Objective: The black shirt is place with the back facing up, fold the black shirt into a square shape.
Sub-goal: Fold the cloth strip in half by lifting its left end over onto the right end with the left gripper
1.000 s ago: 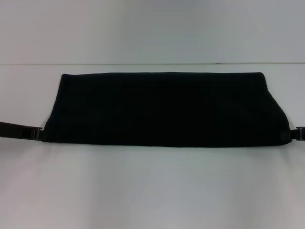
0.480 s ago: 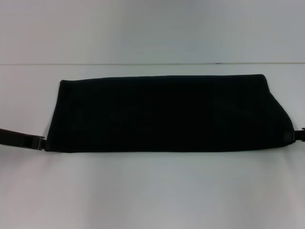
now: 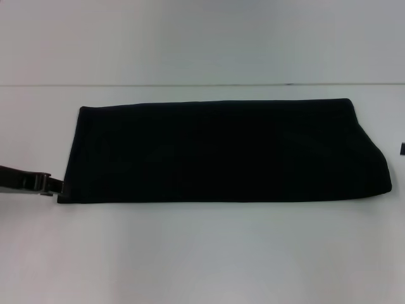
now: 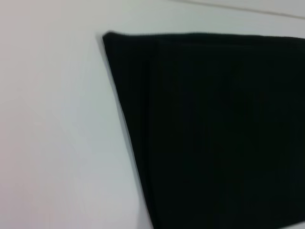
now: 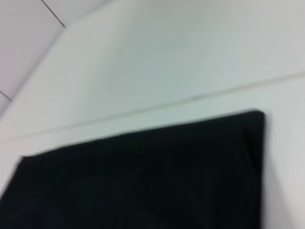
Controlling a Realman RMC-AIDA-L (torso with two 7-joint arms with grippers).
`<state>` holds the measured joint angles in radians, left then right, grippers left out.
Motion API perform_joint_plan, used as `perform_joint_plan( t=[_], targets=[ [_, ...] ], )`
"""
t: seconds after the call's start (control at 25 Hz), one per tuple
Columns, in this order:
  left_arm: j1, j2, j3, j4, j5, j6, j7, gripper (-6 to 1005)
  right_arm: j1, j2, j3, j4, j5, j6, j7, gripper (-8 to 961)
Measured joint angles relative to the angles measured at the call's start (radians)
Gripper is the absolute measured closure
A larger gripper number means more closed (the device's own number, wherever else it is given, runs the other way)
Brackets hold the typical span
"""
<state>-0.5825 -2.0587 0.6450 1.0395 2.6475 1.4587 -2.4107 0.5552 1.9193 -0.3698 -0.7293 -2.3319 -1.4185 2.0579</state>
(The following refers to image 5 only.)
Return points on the black shirt with white print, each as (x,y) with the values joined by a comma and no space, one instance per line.
(143,186)

